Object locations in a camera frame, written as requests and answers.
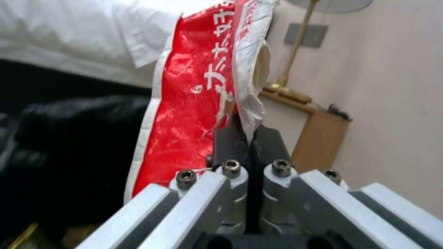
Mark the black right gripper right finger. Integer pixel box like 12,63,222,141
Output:
251,126,443,249

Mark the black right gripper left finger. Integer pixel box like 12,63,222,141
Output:
74,122,251,249

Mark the red and white snack bag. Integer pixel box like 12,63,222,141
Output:
123,0,280,205

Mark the black plastic trash bag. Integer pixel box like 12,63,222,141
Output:
0,94,153,242

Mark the wooden nightstand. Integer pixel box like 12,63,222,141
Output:
257,89,351,173

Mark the brass table lamp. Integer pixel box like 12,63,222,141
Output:
265,0,374,104

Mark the white bed sheet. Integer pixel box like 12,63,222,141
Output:
0,0,195,87

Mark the grey wall switch panel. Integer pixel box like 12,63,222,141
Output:
284,22,329,48

